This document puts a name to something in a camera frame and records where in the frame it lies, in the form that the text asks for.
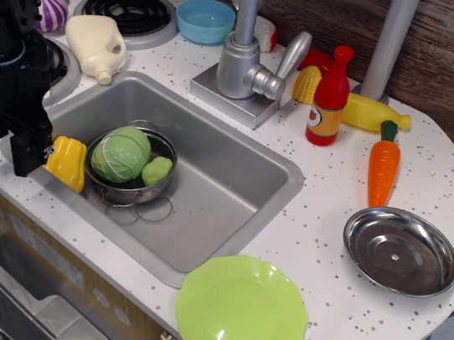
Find silver sink basin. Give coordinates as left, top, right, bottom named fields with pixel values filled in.
left=0, top=54, right=317, bottom=305

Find yellow toy corn cob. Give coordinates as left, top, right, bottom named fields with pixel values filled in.
left=291, top=65, right=322, bottom=105

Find yellow toy bottle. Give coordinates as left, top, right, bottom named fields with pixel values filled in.
left=342, top=93, right=412, bottom=132

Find black coil burner right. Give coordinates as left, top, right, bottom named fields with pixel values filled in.
left=73, top=0, right=178, bottom=51

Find black coil burner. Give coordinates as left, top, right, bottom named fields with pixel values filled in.
left=43, top=38, right=81, bottom=108
left=73, top=0, right=178, bottom=51

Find red white toy slice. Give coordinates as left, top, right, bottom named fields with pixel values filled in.
left=254, top=15, right=278, bottom=54

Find small light green vegetable toy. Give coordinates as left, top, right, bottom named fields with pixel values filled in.
left=141, top=156, right=173, bottom=187

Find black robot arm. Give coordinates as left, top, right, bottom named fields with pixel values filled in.
left=0, top=0, right=54, bottom=177

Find small steel pot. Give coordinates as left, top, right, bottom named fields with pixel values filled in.
left=85, top=120, right=178, bottom=208

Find black coil burner front left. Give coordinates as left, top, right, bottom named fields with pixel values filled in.
left=43, top=38, right=81, bottom=108

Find light green plastic plate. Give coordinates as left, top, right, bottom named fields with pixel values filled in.
left=175, top=255, right=307, bottom=340

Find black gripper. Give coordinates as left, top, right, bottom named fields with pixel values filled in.
left=0, top=30, right=54, bottom=177

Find purple striped toy onion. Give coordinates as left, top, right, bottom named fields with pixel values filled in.
left=35, top=0, right=69, bottom=33

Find round steel plate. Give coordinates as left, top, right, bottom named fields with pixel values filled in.
left=343, top=207, right=454, bottom=298

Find silver toy faucet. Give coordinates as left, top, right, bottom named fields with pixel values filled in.
left=189, top=0, right=312, bottom=130

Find silver oven door handle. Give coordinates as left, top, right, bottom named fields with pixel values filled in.
left=0, top=229, right=149, bottom=340

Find yellow toy squash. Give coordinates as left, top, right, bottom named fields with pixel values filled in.
left=44, top=136, right=87, bottom=193

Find green toy cabbage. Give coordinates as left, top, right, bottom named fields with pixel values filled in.
left=90, top=126, right=152, bottom=183

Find red toy pepper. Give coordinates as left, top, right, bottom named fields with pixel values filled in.
left=298, top=46, right=333, bottom=76

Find blue plastic bowl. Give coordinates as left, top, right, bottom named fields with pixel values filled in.
left=176, top=0, right=236, bottom=45

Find orange toy carrot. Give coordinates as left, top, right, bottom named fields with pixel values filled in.
left=367, top=120, right=401, bottom=208

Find red ketchup bottle toy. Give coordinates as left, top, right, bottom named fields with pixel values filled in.
left=305, top=45, right=354, bottom=147

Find grey vertical pole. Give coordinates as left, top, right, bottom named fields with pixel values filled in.
left=353, top=0, right=420, bottom=105

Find cream toy milk jug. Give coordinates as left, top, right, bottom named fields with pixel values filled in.
left=65, top=14, right=127, bottom=85

